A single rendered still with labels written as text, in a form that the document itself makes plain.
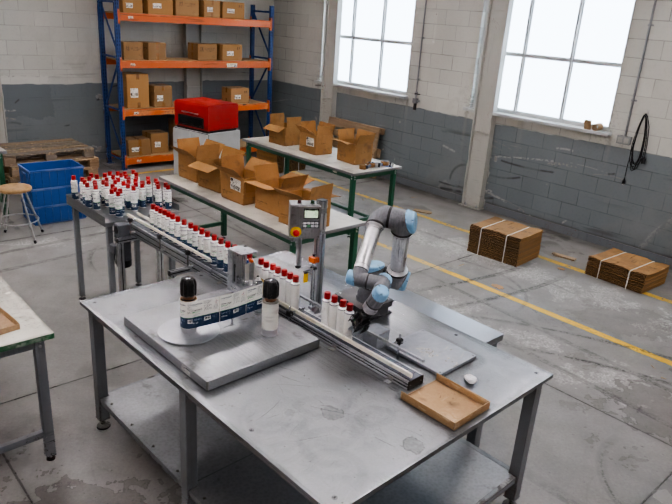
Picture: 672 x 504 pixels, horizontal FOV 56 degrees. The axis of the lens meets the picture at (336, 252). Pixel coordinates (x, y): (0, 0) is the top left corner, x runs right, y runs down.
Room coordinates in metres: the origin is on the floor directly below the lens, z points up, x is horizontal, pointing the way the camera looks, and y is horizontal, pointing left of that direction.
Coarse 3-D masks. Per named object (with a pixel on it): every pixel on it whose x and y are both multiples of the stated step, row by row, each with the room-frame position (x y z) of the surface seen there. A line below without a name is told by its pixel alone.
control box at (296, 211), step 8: (296, 200) 3.33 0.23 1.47; (304, 200) 3.34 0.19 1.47; (296, 208) 3.24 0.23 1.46; (312, 208) 3.25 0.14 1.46; (320, 208) 3.26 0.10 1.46; (296, 216) 3.24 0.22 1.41; (320, 216) 3.26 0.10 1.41; (288, 224) 3.31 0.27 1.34; (296, 224) 3.24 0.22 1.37; (288, 232) 3.29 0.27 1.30; (304, 232) 3.25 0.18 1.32; (312, 232) 3.25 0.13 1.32
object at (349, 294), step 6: (354, 288) 3.45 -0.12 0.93; (336, 294) 3.35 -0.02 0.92; (342, 294) 3.35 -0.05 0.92; (348, 294) 3.36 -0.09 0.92; (354, 294) 3.37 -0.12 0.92; (348, 300) 3.29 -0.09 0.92; (354, 300) 3.30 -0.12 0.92; (390, 300) 3.35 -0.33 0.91; (354, 306) 3.24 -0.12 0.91; (360, 306) 3.24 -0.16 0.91; (384, 306) 3.31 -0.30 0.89; (390, 306) 3.34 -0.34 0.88; (384, 312) 3.31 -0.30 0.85; (390, 312) 3.34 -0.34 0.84; (372, 318) 3.24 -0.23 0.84
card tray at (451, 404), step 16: (432, 384) 2.60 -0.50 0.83; (448, 384) 2.59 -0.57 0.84; (416, 400) 2.40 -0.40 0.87; (432, 400) 2.46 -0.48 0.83; (448, 400) 2.47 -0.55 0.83; (464, 400) 2.48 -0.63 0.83; (480, 400) 2.47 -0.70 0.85; (432, 416) 2.34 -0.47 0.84; (448, 416) 2.35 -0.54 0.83; (464, 416) 2.30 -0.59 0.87
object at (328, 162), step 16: (256, 144) 8.34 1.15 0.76; (272, 144) 8.32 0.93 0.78; (288, 160) 9.02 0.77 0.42; (304, 160) 7.61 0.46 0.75; (320, 160) 7.55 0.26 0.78; (336, 160) 7.61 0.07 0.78; (352, 176) 7.05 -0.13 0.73; (368, 176) 7.22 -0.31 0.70; (352, 192) 7.04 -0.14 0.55; (352, 208) 7.05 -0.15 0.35
